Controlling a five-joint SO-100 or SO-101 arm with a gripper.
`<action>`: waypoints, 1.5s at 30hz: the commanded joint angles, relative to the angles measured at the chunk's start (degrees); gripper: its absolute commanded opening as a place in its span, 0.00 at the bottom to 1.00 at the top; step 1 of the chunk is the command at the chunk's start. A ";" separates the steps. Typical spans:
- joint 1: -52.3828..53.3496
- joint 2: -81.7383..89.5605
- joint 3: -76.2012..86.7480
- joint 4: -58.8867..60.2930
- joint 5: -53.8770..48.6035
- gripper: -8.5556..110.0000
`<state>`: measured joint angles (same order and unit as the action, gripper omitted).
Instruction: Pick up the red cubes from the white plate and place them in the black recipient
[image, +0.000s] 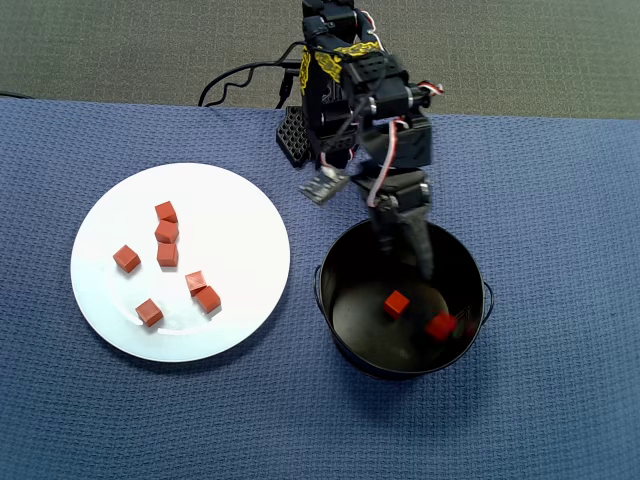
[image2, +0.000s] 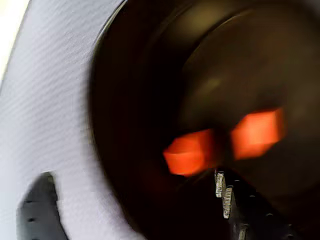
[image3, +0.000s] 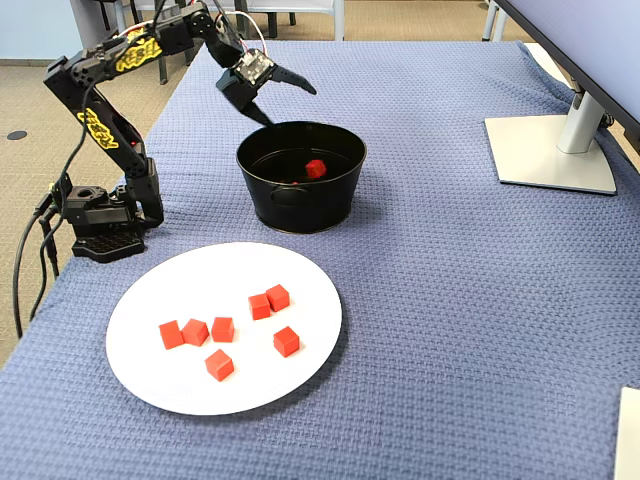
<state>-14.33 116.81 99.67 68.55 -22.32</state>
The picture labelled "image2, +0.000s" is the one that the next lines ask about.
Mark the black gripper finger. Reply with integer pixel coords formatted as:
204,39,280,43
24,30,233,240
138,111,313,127
214,171,301,240
16,171,70,240

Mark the small red cube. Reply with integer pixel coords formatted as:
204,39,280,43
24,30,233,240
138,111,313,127
229,107,286,161
163,128,218,176

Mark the blue woven cloth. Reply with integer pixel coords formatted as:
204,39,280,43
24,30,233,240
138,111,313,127
0,0,141,240

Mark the black round bowl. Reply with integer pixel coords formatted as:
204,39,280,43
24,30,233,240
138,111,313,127
88,0,320,240

